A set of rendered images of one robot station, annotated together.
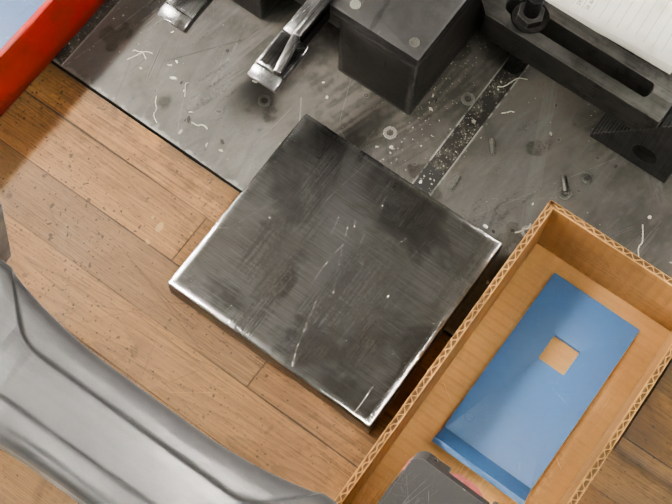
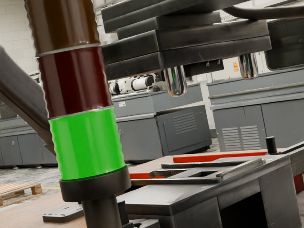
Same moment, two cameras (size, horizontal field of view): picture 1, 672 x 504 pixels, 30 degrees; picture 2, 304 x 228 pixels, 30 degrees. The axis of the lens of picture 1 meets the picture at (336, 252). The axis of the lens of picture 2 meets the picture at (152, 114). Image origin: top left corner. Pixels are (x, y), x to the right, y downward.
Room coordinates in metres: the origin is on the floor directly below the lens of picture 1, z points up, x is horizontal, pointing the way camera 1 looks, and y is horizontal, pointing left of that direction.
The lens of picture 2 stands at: (0.61, -0.59, 1.09)
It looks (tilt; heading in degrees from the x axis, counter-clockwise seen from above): 3 degrees down; 103
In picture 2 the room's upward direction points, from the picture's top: 11 degrees counter-clockwise
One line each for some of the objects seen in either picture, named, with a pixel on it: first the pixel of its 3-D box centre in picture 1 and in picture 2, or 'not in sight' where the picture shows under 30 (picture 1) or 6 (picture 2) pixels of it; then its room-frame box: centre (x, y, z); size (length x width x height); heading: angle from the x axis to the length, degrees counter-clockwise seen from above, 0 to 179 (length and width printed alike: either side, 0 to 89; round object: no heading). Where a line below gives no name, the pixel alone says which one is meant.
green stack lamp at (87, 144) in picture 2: not in sight; (87, 142); (0.50, -0.28, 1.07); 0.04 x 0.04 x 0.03
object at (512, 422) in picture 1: (538, 384); not in sight; (0.21, -0.14, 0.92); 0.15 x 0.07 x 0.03; 146
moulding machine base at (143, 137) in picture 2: not in sight; (75, 134); (-2.96, 8.71, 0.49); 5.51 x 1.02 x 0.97; 143
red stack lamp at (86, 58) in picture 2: not in sight; (74, 82); (0.50, -0.28, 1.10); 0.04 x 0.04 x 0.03
